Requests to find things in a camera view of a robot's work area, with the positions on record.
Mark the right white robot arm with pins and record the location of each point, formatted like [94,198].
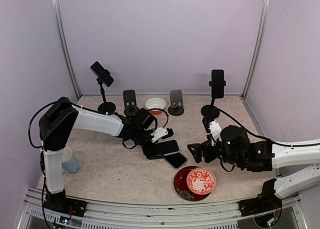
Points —
[267,155]

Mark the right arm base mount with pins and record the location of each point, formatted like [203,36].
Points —
[263,202]

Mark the aluminium corner post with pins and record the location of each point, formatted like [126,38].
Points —
[257,48]
[64,47]

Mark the left aluminium corner post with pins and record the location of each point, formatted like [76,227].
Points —
[64,47]

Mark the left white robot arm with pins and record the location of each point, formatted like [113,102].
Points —
[63,116]

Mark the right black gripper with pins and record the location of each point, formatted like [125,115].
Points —
[198,148]

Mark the left small desk phone stand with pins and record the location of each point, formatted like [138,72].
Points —
[130,102]

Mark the lone black smartphone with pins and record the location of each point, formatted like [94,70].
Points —
[103,74]

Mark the orange white bowl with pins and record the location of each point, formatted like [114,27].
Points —
[154,104]

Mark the right small desk phone stand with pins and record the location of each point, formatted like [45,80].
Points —
[176,107]

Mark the light blue mug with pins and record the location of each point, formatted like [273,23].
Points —
[70,164]

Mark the red white patterned bowl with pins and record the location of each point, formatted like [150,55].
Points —
[201,181]

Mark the right aluminium corner post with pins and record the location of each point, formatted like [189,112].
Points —
[257,48]

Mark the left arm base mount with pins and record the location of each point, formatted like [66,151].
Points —
[58,202]

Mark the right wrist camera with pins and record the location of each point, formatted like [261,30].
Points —
[212,129]

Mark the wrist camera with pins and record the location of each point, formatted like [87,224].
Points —
[161,133]
[212,129]

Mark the dark red floral plate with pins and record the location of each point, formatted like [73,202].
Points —
[181,187]

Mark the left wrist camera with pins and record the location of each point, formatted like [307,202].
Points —
[161,133]

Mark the black pole phone stand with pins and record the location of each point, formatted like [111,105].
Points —
[210,109]
[106,106]

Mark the front aluminium frame rail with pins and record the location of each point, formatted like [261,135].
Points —
[112,215]

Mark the blue smartphone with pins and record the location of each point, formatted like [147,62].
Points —
[169,147]

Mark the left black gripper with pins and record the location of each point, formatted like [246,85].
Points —
[150,155]

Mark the small desk phone stand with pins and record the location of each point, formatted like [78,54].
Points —
[176,107]
[130,102]

